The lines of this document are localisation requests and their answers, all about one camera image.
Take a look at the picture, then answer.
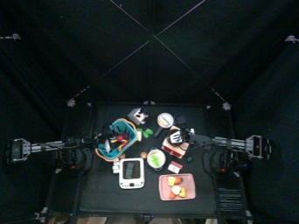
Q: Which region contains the pink plastic tray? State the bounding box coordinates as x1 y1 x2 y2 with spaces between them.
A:
158 172 198 202

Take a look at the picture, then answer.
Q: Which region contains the orange toy food strip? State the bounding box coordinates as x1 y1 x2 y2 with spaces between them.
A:
116 140 131 151

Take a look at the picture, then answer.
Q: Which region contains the teal basket orange rim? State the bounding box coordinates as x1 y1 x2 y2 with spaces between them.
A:
95 117 140 163

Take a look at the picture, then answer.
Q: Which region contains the cow print toy carton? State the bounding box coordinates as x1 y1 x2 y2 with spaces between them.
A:
125 107 151 126

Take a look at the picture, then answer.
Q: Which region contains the white toy tablet dark screen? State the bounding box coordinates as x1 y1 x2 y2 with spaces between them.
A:
117 157 145 190

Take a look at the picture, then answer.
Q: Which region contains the white printed label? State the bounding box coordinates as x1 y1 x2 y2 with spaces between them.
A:
216 187 246 214

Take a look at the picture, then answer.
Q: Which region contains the large green toy vegetable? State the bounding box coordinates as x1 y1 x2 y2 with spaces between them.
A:
141 128 155 139

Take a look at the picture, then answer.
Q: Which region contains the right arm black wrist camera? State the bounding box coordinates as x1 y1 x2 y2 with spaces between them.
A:
172 112 188 127

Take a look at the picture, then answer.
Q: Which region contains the thin diagonal cord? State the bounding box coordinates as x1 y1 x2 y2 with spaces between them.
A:
107 0 231 107
69 0 207 101

